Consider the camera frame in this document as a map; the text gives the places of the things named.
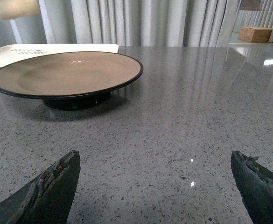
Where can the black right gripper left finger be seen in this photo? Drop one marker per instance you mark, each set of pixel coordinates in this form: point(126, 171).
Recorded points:
point(48, 198)

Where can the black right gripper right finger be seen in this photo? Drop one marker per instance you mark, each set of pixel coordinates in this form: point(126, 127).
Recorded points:
point(255, 184)

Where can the beige plate with black rim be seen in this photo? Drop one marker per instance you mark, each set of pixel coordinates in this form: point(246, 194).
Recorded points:
point(69, 81)

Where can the white steamed bun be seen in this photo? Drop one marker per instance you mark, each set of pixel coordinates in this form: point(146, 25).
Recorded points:
point(13, 9)

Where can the white rectangular tray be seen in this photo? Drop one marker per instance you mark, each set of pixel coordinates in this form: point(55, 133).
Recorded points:
point(17, 52)

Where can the brown cardboard box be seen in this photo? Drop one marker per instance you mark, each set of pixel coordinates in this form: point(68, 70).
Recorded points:
point(255, 34)

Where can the grey pleated curtain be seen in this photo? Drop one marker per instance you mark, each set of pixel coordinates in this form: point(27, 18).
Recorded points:
point(170, 23)

